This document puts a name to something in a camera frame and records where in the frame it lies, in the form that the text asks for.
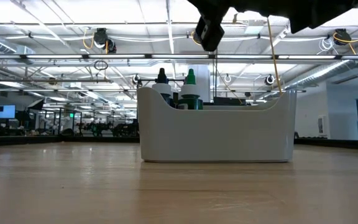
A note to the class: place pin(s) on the large black food coloring bottle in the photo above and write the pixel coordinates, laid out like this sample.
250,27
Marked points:
163,88

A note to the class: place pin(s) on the blue screen monitor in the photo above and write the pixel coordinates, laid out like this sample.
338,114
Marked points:
4,111

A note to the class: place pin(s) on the grey plastic bin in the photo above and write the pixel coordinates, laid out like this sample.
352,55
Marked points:
216,133

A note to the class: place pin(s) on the black computer case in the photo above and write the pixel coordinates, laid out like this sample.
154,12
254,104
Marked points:
228,101

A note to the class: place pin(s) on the black table frame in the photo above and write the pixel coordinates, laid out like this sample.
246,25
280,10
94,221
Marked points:
42,140

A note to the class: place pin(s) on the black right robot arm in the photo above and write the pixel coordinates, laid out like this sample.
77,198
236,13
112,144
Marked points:
291,9

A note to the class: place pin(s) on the black ceiling device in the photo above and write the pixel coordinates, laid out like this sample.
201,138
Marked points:
102,39
342,36

